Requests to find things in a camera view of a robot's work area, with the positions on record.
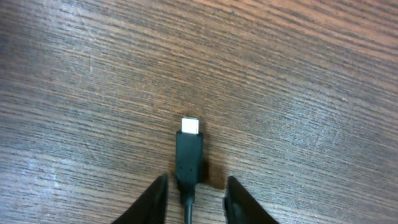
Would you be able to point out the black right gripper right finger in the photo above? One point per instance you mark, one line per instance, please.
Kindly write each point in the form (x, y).
(240, 207)

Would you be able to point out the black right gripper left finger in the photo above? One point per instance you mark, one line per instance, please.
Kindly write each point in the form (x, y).
(150, 207)

